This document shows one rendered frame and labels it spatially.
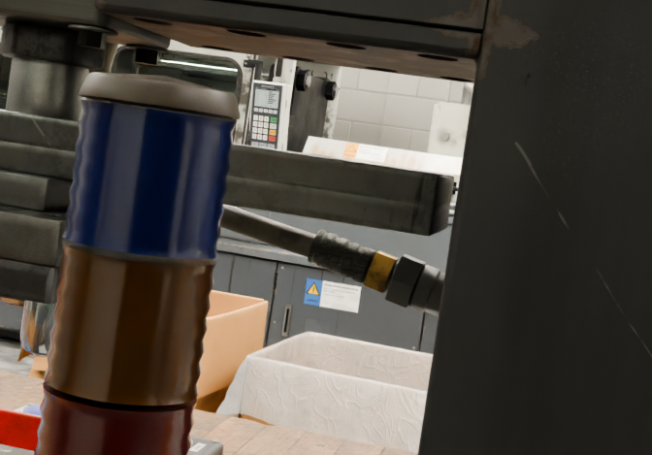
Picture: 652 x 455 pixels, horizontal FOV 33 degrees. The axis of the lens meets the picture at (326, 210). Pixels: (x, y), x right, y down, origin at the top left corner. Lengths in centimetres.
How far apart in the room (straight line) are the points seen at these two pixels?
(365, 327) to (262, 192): 462
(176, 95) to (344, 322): 487
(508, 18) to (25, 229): 22
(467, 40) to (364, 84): 668
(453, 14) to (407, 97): 656
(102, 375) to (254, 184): 23
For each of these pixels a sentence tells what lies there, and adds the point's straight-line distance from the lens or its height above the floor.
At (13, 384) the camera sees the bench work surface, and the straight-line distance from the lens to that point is 121.
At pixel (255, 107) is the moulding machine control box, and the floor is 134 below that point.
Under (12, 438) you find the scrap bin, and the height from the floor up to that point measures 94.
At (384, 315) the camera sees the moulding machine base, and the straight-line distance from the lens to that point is 508.
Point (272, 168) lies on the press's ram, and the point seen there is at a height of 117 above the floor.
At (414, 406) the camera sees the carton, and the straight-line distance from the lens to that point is 275.
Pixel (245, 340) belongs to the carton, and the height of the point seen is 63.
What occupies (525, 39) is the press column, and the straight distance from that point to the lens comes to 45.
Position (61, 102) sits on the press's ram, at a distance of 55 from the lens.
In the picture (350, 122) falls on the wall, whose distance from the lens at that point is 713.
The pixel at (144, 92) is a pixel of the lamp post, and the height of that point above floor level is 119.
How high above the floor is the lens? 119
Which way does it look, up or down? 3 degrees down
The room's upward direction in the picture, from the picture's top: 8 degrees clockwise
